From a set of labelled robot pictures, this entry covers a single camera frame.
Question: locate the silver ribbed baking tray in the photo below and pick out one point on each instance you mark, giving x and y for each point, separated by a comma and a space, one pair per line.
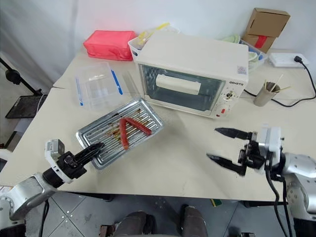
103, 128

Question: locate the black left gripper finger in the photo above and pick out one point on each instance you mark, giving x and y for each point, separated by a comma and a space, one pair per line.
90, 149
92, 156

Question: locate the long red sausage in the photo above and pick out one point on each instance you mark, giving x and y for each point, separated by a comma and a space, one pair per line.
139, 126
123, 134

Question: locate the black tripod stand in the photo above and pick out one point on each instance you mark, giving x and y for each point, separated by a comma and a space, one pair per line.
14, 74

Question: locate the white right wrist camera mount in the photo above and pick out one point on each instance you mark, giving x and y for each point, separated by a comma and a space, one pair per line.
272, 138

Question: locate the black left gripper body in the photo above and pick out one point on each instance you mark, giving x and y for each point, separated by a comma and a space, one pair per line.
71, 164

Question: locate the pale green plate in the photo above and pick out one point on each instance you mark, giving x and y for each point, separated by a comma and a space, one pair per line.
230, 38

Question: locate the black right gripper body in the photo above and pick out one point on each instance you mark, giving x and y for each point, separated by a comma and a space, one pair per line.
254, 155

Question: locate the cream toaster oven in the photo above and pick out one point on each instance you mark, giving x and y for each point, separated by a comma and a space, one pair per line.
192, 49

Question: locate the cardboard box with red tape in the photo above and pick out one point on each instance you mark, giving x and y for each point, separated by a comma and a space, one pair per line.
251, 40

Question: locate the black power plug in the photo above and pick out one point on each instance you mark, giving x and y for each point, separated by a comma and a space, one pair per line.
300, 60

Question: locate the white plastic basket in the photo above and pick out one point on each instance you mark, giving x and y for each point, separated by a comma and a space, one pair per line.
134, 50

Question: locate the clear container with blue clips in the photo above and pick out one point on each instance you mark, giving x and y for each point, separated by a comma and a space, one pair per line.
98, 84

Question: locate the plain brown cardboard box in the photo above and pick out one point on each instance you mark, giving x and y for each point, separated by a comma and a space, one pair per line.
270, 21

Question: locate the pink plastic box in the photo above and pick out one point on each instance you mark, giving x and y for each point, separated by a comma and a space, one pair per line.
108, 43

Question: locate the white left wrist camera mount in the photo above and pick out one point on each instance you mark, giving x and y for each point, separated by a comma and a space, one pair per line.
53, 148

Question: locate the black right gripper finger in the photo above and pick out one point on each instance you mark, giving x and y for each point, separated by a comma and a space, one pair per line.
229, 165
233, 133

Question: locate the thin wooden skewer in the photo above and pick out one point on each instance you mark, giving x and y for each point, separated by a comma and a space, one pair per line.
265, 84
278, 81
284, 89

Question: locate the black floor tray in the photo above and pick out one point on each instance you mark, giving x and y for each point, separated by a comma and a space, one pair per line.
24, 107

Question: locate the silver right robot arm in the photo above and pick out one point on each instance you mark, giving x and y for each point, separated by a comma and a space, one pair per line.
298, 165

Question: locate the clear plastic storage bin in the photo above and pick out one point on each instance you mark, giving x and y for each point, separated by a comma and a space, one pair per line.
258, 60

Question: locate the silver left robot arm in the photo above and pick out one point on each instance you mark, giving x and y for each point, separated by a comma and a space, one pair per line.
27, 192

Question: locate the white power strip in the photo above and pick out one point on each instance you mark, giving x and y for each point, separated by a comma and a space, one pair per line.
281, 60

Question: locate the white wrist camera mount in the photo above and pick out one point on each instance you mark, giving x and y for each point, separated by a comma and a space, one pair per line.
272, 138
53, 148

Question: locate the dark rounded shape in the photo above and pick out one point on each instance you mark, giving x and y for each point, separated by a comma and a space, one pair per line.
195, 222
134, 224

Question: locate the yellow plastic-wrapped item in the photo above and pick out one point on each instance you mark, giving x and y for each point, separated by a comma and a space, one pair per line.
161, 25

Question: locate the beige paper cup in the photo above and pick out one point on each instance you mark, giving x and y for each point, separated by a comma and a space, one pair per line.
264, 97

